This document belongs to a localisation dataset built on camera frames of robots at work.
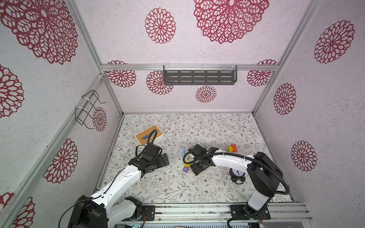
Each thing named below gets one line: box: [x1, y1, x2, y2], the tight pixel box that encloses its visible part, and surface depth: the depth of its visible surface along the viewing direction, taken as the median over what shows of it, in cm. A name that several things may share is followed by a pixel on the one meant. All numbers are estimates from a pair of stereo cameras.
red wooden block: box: [230, 143, 238, 153], surface depth 100 cm
